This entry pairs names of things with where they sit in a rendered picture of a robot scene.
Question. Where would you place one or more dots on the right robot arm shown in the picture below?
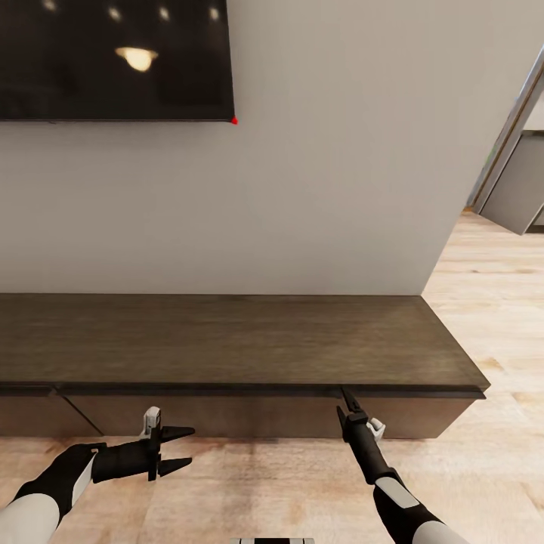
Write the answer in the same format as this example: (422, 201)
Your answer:
(407, 520)

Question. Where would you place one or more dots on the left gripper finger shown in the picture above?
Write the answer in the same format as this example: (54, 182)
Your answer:
(168, 466)
(168, 433)

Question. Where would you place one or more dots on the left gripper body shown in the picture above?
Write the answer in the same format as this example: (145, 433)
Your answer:
(138, 457)

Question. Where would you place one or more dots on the cabinet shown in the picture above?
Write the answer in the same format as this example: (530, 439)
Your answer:
(91, 365)

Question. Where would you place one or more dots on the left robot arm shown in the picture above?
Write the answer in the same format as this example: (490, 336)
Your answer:
(39, 506)

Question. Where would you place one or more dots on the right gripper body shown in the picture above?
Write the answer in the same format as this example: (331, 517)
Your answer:
(356, 432)

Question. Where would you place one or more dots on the fixed window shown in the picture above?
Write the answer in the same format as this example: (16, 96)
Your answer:
(520, 104)

